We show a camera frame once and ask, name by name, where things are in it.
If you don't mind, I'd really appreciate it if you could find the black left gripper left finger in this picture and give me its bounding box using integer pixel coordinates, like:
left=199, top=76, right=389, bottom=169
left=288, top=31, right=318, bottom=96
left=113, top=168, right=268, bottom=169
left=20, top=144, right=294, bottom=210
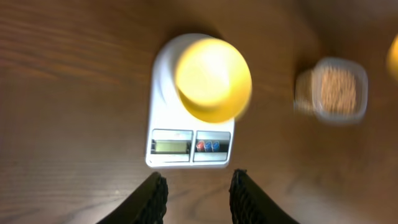
left=98, top=172, right=169, bottom=224

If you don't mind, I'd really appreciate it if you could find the pile of soybeans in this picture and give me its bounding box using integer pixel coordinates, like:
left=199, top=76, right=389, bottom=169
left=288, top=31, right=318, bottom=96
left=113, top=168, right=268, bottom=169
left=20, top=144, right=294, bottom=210
left=321, top=67, right=356, bottom=115

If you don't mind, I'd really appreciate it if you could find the white digital kitchen scale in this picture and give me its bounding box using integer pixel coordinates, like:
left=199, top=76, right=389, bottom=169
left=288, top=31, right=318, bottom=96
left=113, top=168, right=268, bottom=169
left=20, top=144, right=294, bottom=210
left=146, top=34, right=234, bottom=169

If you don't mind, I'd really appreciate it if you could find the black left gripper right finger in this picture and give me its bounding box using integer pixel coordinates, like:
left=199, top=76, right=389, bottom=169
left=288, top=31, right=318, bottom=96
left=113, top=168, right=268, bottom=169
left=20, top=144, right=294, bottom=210
left=229, top=169, right=299, bottom=224

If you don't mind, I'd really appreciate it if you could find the yellow plastic measuring scoop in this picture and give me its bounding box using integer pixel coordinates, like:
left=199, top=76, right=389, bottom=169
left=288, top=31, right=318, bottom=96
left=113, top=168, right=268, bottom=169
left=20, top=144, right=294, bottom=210
left=386, top=35, right=398, bottom=80

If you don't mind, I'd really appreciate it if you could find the pale yellow plastic bowl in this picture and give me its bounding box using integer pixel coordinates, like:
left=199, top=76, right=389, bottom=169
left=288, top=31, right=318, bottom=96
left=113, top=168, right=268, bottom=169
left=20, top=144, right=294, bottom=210
left=174, top=37, right=252, bottom=123

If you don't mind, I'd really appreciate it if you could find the clear plastic container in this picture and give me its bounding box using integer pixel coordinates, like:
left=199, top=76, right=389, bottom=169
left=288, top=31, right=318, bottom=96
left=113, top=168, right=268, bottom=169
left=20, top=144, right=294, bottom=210
left=294, top=57, right=368, bottom=124

